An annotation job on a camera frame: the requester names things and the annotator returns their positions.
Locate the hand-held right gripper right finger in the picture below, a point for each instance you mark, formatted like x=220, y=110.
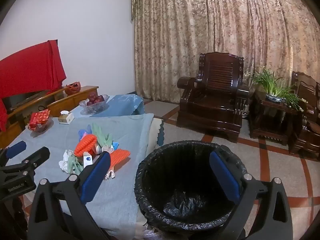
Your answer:
x=225, y=177

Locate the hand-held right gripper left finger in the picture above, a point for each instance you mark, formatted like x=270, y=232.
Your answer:
x=95, y=177

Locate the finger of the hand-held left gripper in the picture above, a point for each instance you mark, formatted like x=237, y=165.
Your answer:
x=16, y=148
x=37, y=156

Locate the white box with blue label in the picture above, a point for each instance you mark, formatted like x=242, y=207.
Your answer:
x=87, y=159

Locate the green rubber glove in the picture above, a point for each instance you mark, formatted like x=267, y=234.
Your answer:
x=74, y=166
x=100, y=133

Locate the white tissue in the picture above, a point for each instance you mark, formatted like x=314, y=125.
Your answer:
x=65, y=158

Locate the orange ribbed wrapper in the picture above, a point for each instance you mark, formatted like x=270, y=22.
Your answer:
x=120, y=158
x=85, y=143

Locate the black trash bin with bag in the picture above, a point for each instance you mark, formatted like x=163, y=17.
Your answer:
x=180, y=175

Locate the glass dish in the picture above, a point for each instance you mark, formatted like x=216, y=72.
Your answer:
x=41, y=128

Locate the light blue tablecloth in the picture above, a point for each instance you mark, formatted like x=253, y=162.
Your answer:
x=62, y=138

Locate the red patterned packet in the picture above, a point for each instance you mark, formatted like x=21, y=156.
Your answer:
x=39, y=119

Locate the small beige box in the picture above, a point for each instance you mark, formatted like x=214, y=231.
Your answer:
x=67, y=119

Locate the black television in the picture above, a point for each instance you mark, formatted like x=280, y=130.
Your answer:
x=22, y=101

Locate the clear bag of red fruit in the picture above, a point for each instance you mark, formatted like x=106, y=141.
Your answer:
x=96, y=108

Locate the dark wooden side table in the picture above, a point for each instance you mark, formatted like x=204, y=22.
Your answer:
x=270, y=120

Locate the red apple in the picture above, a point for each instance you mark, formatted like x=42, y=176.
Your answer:
x=90, y=102
x=100, y=98
x=93, y=96

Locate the wooden cabinet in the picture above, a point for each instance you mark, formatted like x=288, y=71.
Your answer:
x=82, y=95

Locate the white scalloped table cover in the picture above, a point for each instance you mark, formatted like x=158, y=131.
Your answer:
x=155, y=130

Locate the red woven basket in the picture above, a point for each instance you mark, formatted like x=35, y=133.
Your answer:
x=73, y=88

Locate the dark wooden armchair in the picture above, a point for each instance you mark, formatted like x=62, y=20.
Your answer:
x=306, y=120
x=212, y=97

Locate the red cloth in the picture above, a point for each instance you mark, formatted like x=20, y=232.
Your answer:
x=30, y=67

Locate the potted green plant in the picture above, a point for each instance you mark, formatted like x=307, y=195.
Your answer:
x=273, y=90

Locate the beige floral curtain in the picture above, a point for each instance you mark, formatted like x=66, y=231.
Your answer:
x=200, y=30

